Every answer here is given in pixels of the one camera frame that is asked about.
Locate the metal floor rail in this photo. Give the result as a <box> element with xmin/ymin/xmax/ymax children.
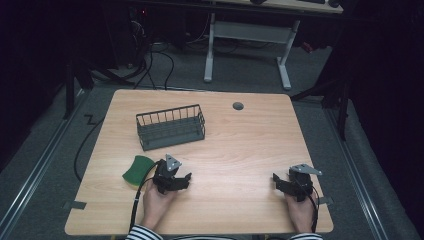
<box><xmin>323</xmin><ymin>107</ymin><xmax>390</xmax><ymax>240</ymax></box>
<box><xmin>0</xmin><ymin>89</ymin><xmax>87</xmax><ymax>236</ymax></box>

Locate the dark computer tower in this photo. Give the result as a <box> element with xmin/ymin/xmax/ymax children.
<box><xmin>127</xmin><ymin>5</ymin><xmax>152</xmax><ymax>68</ymax></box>

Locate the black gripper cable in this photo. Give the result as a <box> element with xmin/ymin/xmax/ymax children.
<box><xmin>299</xmin><ymin>179</ymin><xmax>320</xmax><ymax>234</ymax></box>
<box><xmin>128</xmin><ymin>160</ymin><xmax>160</xmax><ymax>234</ymax></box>

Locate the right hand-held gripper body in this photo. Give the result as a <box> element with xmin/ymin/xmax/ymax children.
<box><xmin>287</xmin><ymin>163</ymin><xmax>324</xmax><ymax>203</ymax></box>

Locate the dark curtain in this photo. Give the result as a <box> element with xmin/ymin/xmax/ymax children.
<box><xmin>344</xmin><ymin>0</ymin><xmax>424</xmax><ymax>236</ymax></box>
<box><xmin>0</xmin><ymin>0</ymin><xmax>73</xmax><ymax>171</ymax></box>

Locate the green and yellow sponge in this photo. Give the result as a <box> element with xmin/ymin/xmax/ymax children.
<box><xmin>121</xmin><ymin>155</ymin><xmax>152</xmax><ymax>187</ymax></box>

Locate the desk with white legs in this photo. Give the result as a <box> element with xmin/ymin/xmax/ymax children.
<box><xmin>202</xmin><ymin>0</ymin><xmax>345</xmax><ymax>91</ymax></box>

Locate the bundle of black cables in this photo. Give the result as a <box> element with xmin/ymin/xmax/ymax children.
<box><xmin>132</xmin><ymin>19</ymin><xmax>176</xmax><ymax>91</ymax></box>

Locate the black floor cable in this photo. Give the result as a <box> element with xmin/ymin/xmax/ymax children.
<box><xmin>73</xmin><ymin>114</ymin><xmax>106</xmax><ymax>183</ymax></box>

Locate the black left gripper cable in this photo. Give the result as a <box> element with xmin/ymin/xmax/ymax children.
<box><xmin>128</xmin><ymin>160</ymin><xmax>160</xmax><ymax>234</ymax></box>

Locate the dark grey wire basket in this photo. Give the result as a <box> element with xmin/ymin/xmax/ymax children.
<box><xmin>135</xmin><ymin>103</ymin><xmax>207</xmax><ymax>152</ymax></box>

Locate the black metal stand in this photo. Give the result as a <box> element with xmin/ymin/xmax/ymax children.
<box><xmin>62</xmin><ymin>59</ymin><xmax>95</xmax><ymax>121</ymax></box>
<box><xmin>289</xmin><ymin>78</ymin><xmax>352</xmax><ymax>142</ymax></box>

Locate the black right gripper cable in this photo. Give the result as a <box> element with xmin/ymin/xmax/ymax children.
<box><xmin>299</xmin><ymin>179</ymin><xmax>320</xmax><ymax>234</ymax></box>

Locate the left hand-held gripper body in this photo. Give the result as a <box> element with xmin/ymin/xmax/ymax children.
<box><xmin>152</xmin><ymin>153</ymin><xmax>183</xmax><ymax>195</ymax></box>

